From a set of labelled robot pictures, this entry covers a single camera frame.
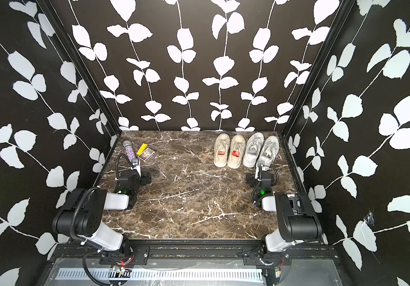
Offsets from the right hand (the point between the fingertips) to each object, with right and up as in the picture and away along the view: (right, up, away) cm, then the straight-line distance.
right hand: (258, 168), depth 95 cm
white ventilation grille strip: (-46, -40, -25) cm, 66 cm away
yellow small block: (-69, +12, +18) cm, 72 cm away
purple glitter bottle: (-76, +11, +12) cm, 78 cm away
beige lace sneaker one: (-19, +13, +9) cm, 25 cm away
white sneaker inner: (0, +13, +8) cm, 15 cm away
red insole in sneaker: (-11, +8, +9) cm, 16 cm away
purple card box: (-65, +7, +12) cm, 67 cm away
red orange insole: (-19, +8, +10) cm, 23 cm away
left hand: (-64, +1, 0) cm, 64 cm away
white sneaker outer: (+8, +9, +6) cm, 13 cm away
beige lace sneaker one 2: (-9, +14, +10) cm, 19 cm away
